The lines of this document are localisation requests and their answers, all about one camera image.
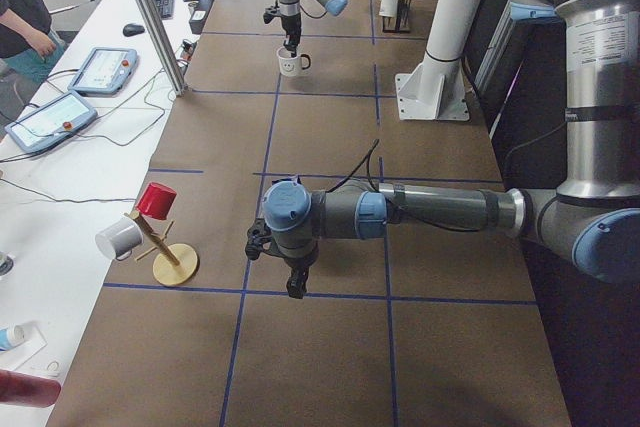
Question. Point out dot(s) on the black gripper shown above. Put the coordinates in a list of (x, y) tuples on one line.
[(290, 25), (298, 261)]

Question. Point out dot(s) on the white smiley face mug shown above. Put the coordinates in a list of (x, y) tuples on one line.
[(291, 65)]

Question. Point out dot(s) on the red cup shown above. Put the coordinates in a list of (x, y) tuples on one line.
[(156, 201)]

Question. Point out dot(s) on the grey white cup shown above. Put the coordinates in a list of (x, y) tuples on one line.
[(117, 241)]

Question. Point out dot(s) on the white ribbed mug left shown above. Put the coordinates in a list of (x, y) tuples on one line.
[(388, 8)]

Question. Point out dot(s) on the wooden mug tree stand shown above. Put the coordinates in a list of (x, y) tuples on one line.
[(174, 264)]

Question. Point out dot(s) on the black computer mouse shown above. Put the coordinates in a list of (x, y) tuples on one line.
[(133, 29)]

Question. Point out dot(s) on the teach pendant tablet far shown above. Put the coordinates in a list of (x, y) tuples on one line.
[(104, 72)]

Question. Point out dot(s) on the teach pendant tablet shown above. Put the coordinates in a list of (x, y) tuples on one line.
[(104, 72), (52, 123)]

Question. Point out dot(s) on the teach pendant tablet near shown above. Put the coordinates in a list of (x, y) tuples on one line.
[(52, 123)]

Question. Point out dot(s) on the person in dark shirt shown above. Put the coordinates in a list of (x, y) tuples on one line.
[(29, 44)]

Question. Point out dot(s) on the white blue tube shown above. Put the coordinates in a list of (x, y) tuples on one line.
[(11, 337)]

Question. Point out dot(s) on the dark red bottle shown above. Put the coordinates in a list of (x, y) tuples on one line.
[(27, 390)]

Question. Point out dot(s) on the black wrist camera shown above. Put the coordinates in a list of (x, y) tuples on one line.
[(270, 13), (260, 241)]

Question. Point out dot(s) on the black wire mug rack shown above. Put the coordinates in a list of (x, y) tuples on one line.
[(400, 24)]

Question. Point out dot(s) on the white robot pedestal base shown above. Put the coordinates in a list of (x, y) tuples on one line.
[(434, 90)]

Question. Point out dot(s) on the aluminium frame post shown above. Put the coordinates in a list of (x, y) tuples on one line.
[(162, 46)]

